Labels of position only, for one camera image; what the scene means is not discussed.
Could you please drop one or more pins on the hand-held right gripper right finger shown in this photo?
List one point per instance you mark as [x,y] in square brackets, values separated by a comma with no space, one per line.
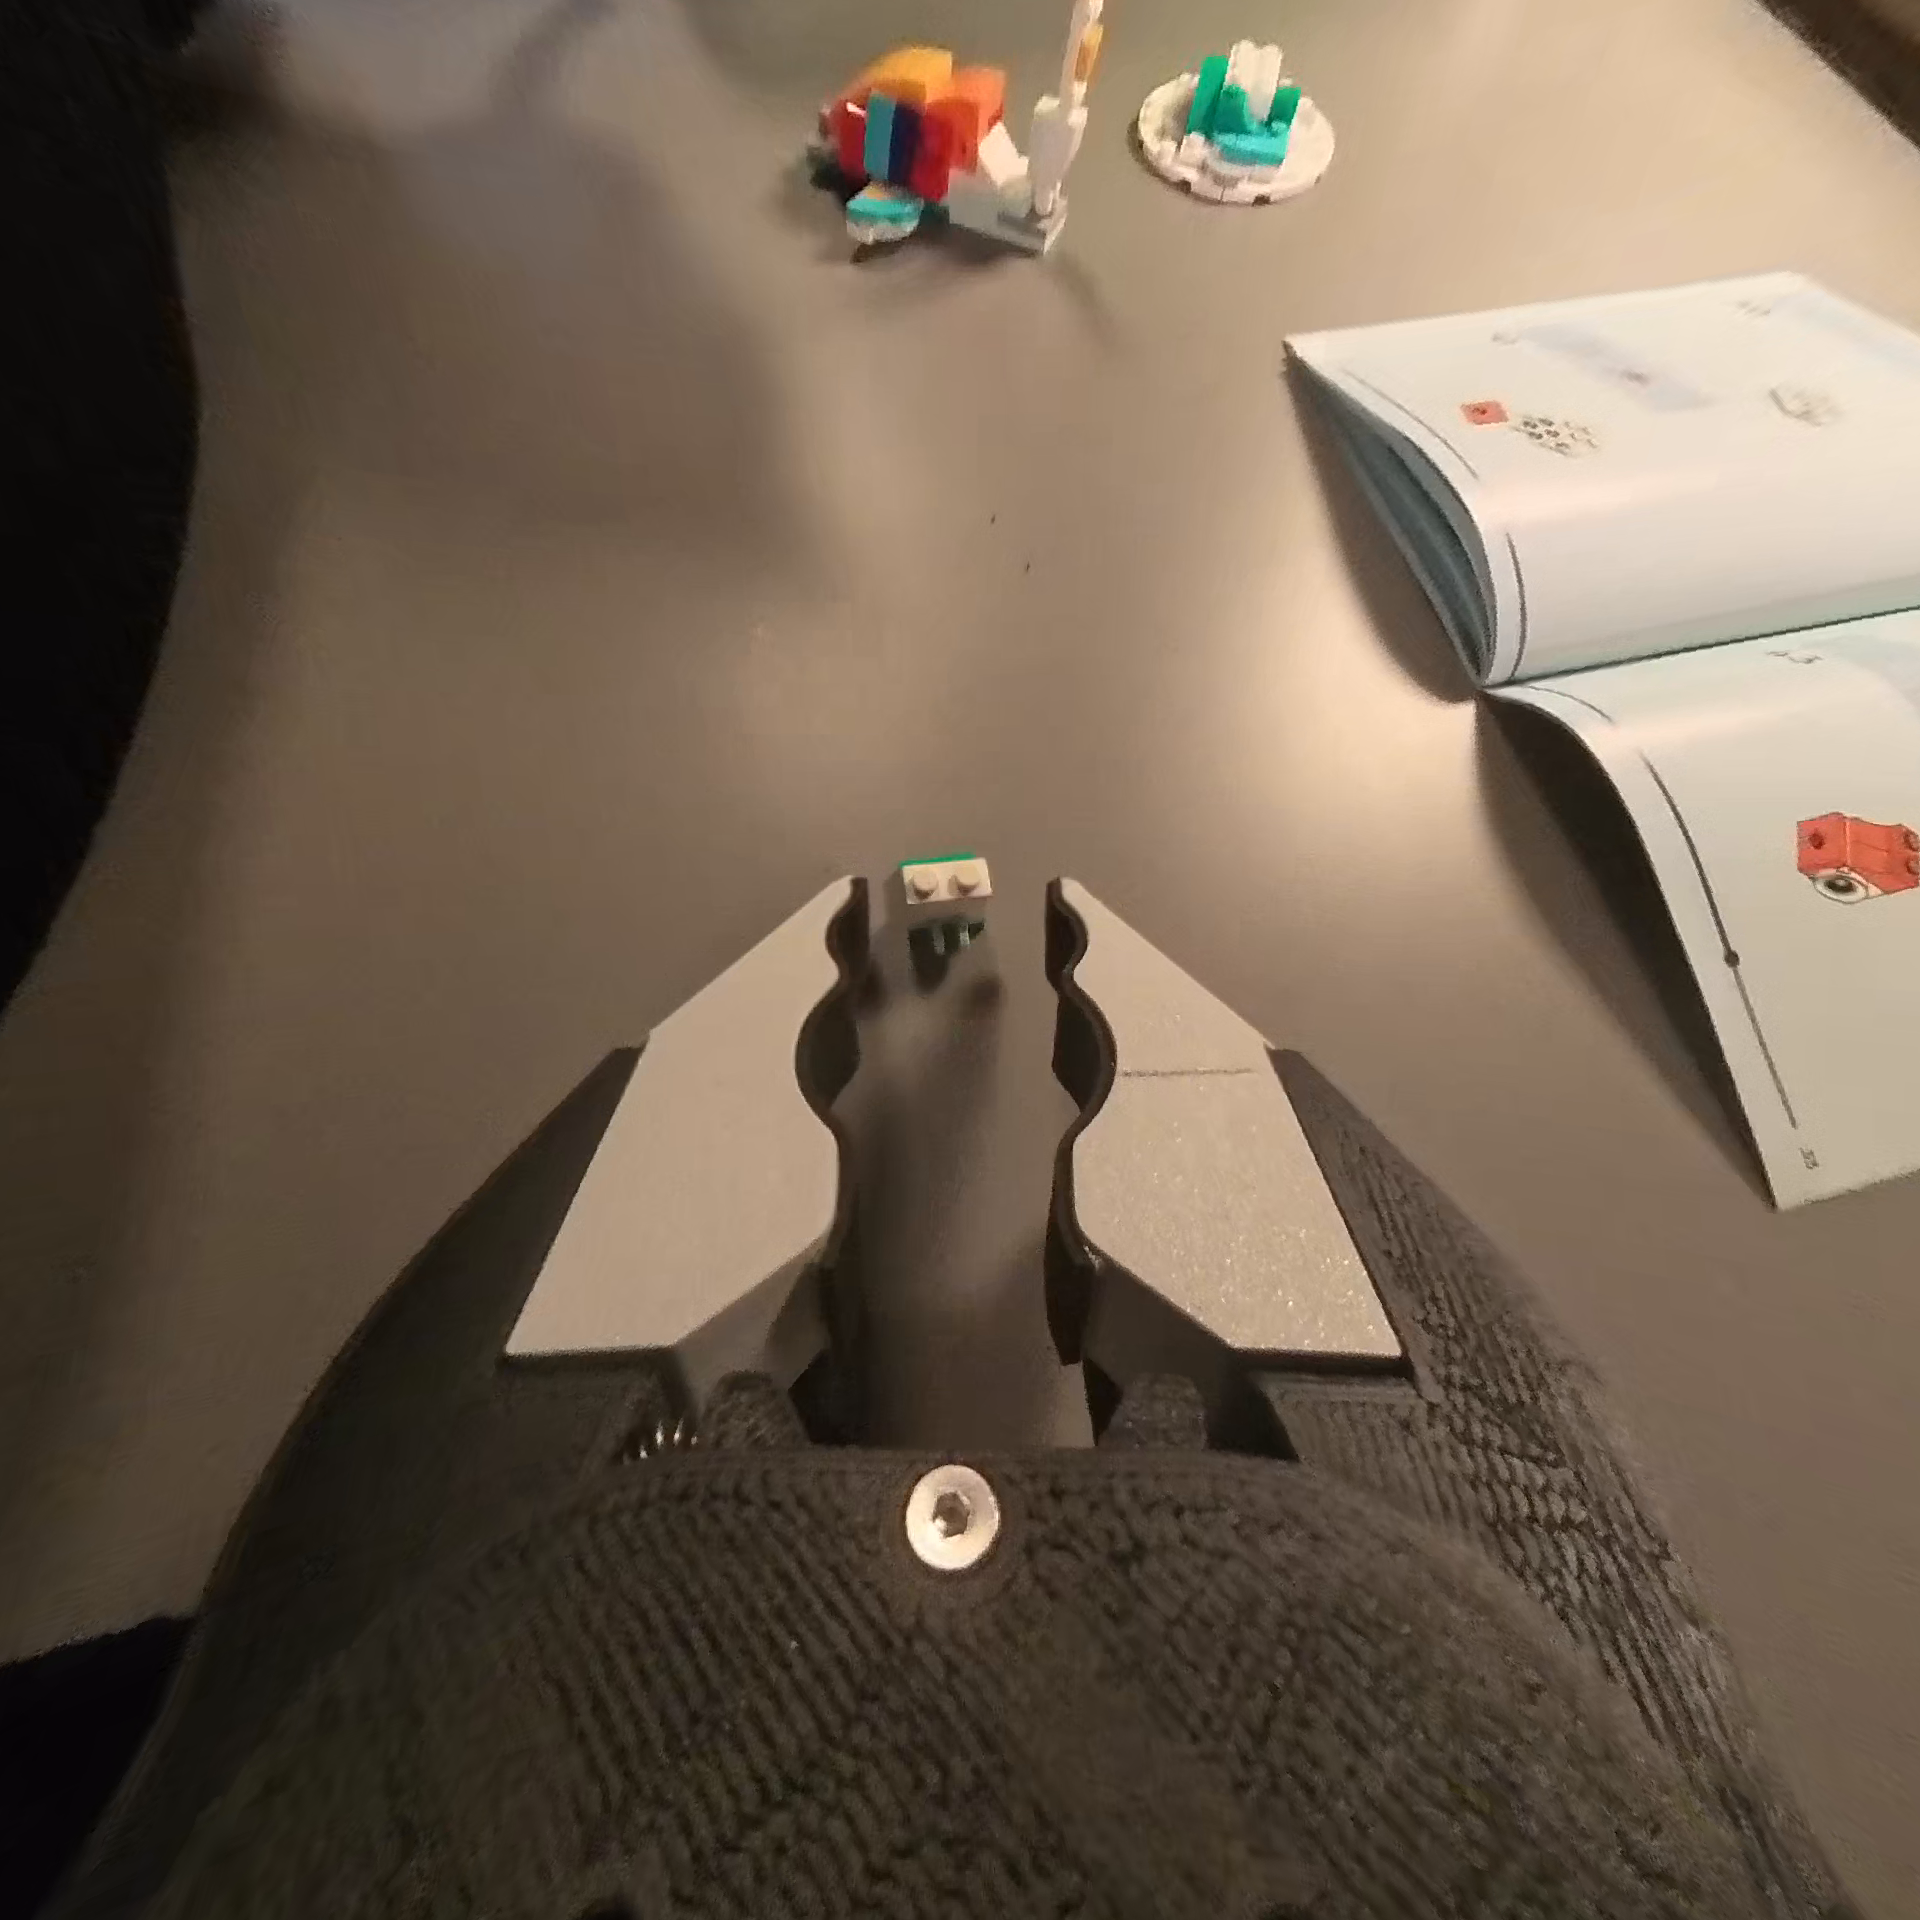
[1230,1215]

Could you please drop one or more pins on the orange red lego model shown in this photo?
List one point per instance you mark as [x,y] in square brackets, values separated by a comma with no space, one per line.
[931,119]

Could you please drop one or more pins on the person's black clothing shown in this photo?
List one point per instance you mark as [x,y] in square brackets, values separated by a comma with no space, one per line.
[77,451]

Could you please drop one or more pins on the instruction booklet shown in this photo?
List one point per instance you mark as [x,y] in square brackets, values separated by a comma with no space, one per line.
[1650,493]

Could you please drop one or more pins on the round white teal lego model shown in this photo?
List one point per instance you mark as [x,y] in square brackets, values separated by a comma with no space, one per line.
[1237,135]

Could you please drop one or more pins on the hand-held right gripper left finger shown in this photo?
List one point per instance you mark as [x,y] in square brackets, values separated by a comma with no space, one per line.
[675,1201]

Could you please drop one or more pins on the small green white lego assembly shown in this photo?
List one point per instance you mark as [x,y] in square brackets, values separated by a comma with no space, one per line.
[944,884]

